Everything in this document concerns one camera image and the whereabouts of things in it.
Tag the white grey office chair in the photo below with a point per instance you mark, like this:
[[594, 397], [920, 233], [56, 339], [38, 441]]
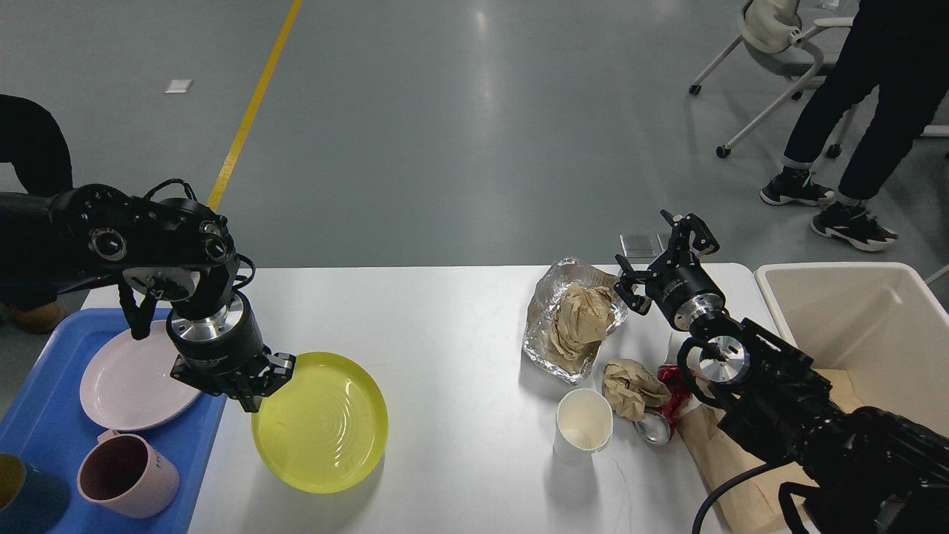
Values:
[[780, 39]]

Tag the crumpled brown paper ball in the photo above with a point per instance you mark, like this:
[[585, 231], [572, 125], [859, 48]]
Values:
[[629, 387]]

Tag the crumpled aluminium foil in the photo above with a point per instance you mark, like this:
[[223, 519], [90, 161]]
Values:
[[537, 346]]

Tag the white paper cup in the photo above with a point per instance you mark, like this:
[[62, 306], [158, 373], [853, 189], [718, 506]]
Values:
[[583, 425]]

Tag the metal floor socket plate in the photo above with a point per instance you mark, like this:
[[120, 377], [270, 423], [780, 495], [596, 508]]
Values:
[[639, 245]]

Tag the crumpled brown paper on foil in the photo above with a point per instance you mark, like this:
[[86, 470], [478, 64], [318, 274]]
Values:
[[581, 319]]

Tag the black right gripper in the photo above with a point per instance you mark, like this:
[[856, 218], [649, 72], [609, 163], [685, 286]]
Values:
[[676, 281]]

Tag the pink plate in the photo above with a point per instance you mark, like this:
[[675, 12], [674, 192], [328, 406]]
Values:
[[128, 386]]

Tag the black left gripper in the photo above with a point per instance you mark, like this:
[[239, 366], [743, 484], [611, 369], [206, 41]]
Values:
[[224, 354]]

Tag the white desk leg base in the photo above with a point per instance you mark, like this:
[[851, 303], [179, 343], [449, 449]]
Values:
[[935, 131]]

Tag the blue plastic tray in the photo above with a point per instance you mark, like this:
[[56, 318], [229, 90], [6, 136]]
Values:
[[47, 426]]

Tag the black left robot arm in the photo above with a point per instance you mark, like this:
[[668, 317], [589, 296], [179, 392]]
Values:
[[175, 250]]

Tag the beige plastic bin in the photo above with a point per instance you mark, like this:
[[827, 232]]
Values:
[[878, 322]]

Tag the dark green mug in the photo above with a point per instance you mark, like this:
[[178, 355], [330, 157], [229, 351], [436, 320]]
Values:
[[32, 501]]

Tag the seated person in black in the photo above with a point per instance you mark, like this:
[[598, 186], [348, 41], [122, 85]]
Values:
[[32, 142]]

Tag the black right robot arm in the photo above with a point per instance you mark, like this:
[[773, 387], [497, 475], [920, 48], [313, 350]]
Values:
[[872, 471]]

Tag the brown paper bag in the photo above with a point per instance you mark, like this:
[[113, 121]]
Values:
[[753, 506]]

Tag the crushed red soda can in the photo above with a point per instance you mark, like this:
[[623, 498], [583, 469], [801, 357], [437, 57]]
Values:
[[658, 424]]

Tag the pink mug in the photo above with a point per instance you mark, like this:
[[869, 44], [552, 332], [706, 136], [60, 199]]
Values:
[[128, 476]]

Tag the yellow plate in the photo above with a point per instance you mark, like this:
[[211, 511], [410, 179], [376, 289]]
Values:
[[326, 430]]

